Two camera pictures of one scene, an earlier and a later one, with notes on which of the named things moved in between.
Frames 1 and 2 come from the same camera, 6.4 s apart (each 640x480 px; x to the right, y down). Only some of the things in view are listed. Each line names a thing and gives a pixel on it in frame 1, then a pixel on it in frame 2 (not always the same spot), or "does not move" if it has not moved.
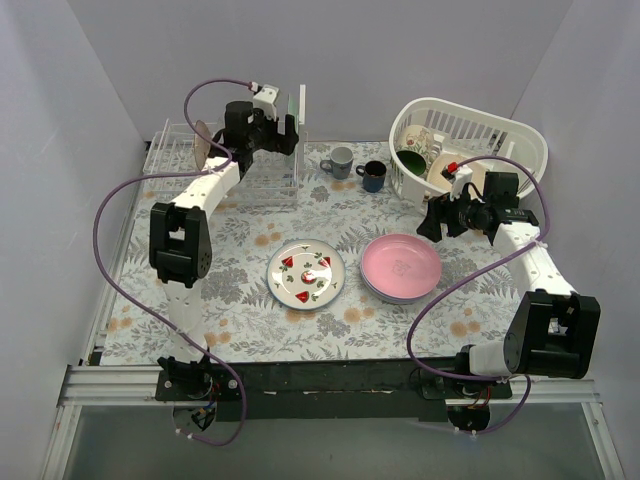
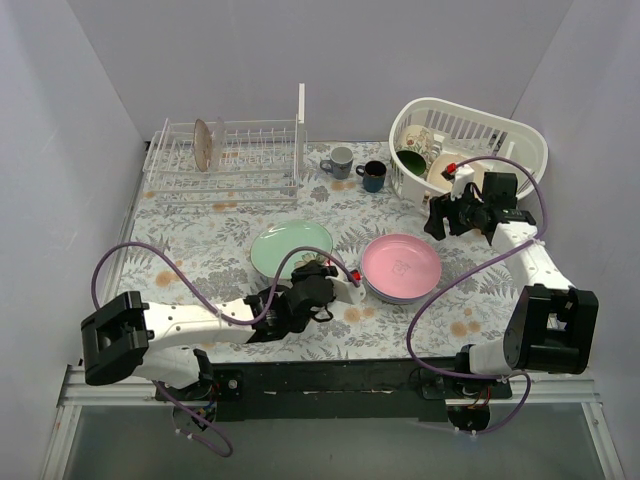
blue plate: (398, 300) does not move
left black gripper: (279, 133) to (310, 273)
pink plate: (400, 266) does not move
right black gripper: (445, 215) does not move
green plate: (293, 110) to (271, 243)
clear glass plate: (202, 147) does not move
